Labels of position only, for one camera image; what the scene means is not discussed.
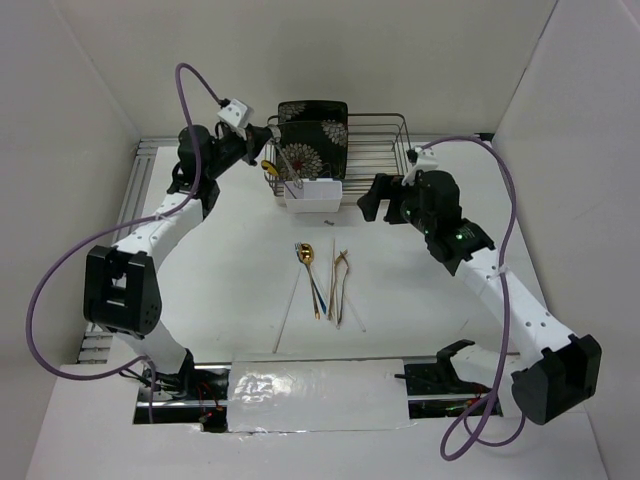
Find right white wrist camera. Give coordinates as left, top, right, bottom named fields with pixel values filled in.
left=406, top=148, right=439, bottom=173

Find wire dish rack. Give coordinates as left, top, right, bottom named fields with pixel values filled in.
left=265, top=107, right=410, bottom=198

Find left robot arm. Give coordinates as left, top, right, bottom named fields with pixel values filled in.
left=83, top=125, right=279, bottom=399

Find rear black floral plate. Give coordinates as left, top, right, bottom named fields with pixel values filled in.
left=278, top=100, right=348, bottom=147

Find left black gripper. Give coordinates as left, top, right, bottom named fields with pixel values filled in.
left=205, top=123, right=272, bottom=180

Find white utensil caddy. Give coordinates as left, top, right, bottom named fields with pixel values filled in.
left=284, top=178, right=343, bottom=214

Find front black floral plate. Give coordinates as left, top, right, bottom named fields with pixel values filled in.
left=275, top=120, right=348, bottom=180

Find black floral plate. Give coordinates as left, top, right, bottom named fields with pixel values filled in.
left=278, top=100, right=348, bottom=147
left=275, top=120, right=348, bottom=180

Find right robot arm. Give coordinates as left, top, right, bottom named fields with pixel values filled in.
left=357, top=170, right=602, bottom=425

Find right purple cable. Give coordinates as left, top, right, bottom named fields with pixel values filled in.
left=414, top=136, right=527, bottom=461

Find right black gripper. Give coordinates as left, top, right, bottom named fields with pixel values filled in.
left=358, top=172, right=435, bottom=234

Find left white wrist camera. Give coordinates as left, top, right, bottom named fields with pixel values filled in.
left=217, top=99, right=254, bottom=140

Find blue fork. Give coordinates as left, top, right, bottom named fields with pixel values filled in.
left=295, top=242, right=328, bottom=320

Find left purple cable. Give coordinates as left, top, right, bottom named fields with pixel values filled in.
left=24, top=63, right=231, bottom=426

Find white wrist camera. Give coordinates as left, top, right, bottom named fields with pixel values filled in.
left=217, top=99, right=254, bottom=140
left=406, top=148, right=439, bottom=173

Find purple cable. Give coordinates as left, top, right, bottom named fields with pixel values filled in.
left=414, top=136, right=527, bottom=461
left=24, top=63, right=231, bottom=426

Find iridescent pink spoon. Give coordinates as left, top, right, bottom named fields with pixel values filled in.
left=284, top=182, right=301, bottom=198

